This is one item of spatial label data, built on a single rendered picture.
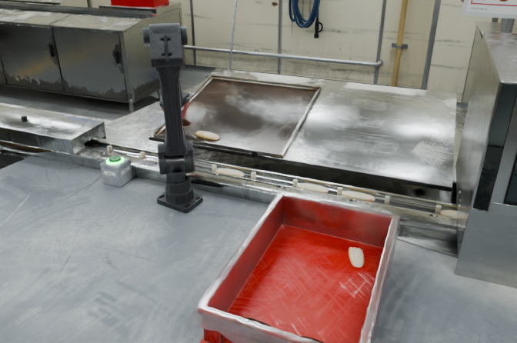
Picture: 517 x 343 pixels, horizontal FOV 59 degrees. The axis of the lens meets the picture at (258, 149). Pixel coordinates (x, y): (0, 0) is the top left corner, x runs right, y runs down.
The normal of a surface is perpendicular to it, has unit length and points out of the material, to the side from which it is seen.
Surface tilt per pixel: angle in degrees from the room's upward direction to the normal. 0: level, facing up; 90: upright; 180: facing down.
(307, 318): 0
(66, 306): 0
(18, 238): 0
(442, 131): 10
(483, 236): 90
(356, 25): 90
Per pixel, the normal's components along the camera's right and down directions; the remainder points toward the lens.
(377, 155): -0.07, -0.82
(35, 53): -0.36, 0.40
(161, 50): 0.14, -0.42
